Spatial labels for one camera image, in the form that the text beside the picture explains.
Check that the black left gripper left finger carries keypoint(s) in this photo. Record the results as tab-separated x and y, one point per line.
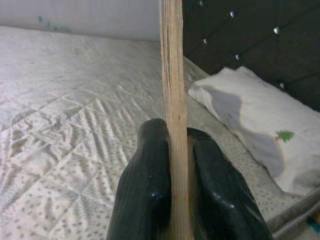
142	187

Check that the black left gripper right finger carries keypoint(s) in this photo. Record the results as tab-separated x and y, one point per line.
220	195

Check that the colourful children's book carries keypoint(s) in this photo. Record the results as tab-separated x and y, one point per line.
175	100

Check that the white pillow with green tree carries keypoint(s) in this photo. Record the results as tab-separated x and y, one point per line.
262	105

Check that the white quilted mattress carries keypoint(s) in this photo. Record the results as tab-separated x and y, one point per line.
62	100

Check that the black tufted headboard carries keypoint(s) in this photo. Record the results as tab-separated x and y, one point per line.
250	37

